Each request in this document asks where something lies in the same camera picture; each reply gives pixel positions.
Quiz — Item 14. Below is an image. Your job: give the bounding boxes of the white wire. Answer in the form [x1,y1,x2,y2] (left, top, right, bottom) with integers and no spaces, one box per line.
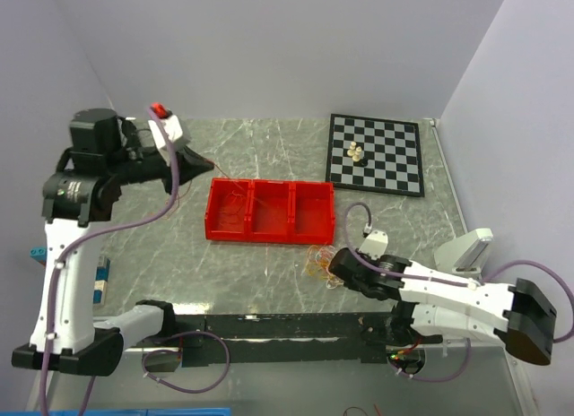
[309,246,342,287]

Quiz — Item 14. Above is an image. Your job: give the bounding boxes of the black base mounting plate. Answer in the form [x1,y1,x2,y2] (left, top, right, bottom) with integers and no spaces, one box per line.
[123,312,445,368]

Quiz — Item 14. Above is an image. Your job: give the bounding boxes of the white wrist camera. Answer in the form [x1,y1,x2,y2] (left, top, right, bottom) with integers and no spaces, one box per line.
[148,102,189,158]
[359,230,388,260]

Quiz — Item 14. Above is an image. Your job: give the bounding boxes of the black grey chessboard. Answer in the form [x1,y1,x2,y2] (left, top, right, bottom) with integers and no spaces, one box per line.
[326,114,425,197]

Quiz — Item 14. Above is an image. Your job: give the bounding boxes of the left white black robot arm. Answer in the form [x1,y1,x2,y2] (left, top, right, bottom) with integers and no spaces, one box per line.
[11,104,213,377]

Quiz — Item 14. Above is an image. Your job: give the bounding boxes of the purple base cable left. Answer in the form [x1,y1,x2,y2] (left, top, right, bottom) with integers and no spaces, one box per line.
[141,330,230,394]

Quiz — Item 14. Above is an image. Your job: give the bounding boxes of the blue plastic bin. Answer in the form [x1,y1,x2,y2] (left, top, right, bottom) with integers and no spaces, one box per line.
[1,408,231,416]

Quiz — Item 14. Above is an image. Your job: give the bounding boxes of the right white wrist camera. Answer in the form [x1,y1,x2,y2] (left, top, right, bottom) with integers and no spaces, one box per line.
[359,230,388,260]

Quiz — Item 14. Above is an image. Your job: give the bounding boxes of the red three-compartment tray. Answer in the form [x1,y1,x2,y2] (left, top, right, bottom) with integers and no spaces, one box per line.
[204,178,335,245]

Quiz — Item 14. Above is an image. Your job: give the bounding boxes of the aluminium rail frame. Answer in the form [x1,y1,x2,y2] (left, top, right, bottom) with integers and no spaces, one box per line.
[44,311,521,354]

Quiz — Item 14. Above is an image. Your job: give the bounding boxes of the yellow wire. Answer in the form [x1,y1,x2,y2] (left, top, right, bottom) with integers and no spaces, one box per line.
[302,245,342,291]

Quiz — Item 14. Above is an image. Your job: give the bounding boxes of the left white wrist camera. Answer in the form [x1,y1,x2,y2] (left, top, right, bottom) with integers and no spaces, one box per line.
[148,102,189,158]

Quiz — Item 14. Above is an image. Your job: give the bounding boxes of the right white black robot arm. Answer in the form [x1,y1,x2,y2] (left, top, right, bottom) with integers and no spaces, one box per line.
[328,247,557,366]

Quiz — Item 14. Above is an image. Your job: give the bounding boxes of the white grey stand device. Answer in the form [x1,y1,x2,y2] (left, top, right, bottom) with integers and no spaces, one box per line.
[434,228,493,276]

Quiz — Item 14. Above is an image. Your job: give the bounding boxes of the blue brown toy block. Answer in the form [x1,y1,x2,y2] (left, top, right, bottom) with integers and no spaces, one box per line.
[30,247,48,266]

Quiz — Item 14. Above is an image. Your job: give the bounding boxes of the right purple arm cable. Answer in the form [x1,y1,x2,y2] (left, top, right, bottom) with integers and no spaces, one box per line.
[344,202,574,344]

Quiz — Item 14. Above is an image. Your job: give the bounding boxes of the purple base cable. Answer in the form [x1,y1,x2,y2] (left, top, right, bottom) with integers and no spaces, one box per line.
[387,334,472,386]
[141,330,230,394]

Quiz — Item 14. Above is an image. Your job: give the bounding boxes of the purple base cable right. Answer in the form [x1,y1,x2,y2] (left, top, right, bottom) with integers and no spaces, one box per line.
[387,334,472,386]

